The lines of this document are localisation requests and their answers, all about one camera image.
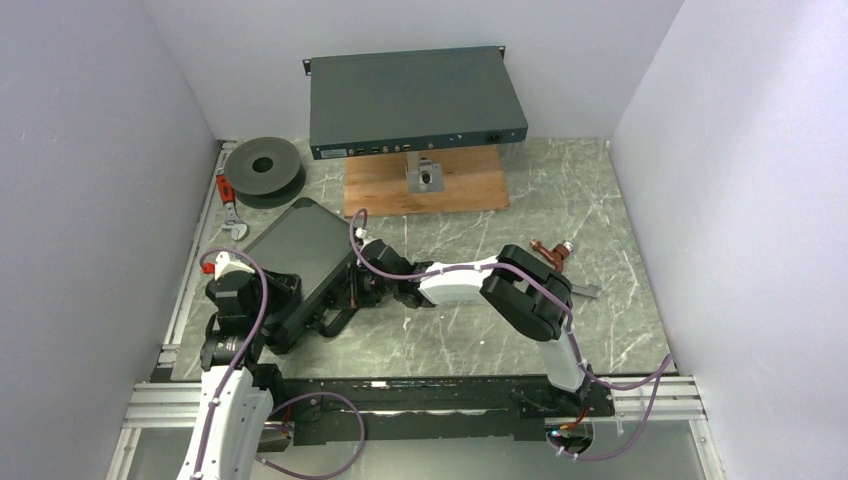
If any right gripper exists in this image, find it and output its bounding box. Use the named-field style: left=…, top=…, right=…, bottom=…
left=336, top=260, right=397, bottom=309

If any black poker set case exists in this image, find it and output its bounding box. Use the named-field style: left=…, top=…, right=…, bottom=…
left=246, top=197, right=357, bottom=356

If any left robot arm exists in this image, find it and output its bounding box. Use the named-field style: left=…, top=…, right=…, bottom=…
left=177, top=269, right=301, bottom=479

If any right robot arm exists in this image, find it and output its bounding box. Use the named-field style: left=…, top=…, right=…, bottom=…
left=350, top=233, right=590, bottom=415

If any black round speaker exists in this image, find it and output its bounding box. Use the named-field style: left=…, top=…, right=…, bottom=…
left=224, top=137, right=306, bottom=209

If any wooden base board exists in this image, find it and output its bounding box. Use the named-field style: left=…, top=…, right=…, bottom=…
left=343, top=145, right=510, bottom=217

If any dark teal rack device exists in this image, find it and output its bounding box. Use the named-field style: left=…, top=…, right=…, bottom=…
left=306, top=45, right=528, bottom=160

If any grey flat strip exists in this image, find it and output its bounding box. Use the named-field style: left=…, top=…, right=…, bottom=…
left=572, top=284, right=601, bottom=298

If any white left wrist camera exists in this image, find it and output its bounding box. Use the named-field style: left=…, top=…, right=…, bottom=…
left=201, top=252, right=255, bottom=280

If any red handled adjustable wrench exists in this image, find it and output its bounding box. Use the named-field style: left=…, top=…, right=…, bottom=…
left=215, top=167, right=249, bottom=242

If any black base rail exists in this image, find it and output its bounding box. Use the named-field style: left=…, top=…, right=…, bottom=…
left=269, top=375, right=615, bottom=446

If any metal stand post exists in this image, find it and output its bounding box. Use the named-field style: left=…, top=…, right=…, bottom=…
left=405, top=152, right=445, bottom=194

